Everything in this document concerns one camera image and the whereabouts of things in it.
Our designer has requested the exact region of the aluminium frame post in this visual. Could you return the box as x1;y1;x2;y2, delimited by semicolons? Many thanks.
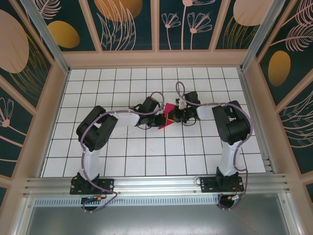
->
240;0;287;72
20;0;71;74

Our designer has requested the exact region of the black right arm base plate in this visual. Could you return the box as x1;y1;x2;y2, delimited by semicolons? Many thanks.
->
200;175;244;193

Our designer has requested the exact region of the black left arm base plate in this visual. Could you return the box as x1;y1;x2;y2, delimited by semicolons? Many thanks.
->
70;176;115;195

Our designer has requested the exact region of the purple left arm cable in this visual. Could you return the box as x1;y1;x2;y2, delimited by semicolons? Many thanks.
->
80;92;164;214

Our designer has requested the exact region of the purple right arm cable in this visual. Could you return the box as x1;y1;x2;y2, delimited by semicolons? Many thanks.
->
176;81;254;212

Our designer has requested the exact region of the grey metal sheet panel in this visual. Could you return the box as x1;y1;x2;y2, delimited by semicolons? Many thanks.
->
14;192;303;235

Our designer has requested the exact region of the long aluminium mounting rail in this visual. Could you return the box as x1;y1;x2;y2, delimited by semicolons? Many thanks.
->
23;173;293;196

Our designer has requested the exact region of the aluminium side rail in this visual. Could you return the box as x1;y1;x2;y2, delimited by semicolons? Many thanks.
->
238;68;278;175

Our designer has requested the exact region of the magenta cloth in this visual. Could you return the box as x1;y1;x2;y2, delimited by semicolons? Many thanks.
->
157;102;176;130

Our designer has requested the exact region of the perforated metal cable tray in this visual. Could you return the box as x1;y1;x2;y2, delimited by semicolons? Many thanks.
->
34;197;221;207

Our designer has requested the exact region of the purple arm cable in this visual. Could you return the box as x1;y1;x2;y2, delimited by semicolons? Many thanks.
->
80;92;164;214
176;81;254;212

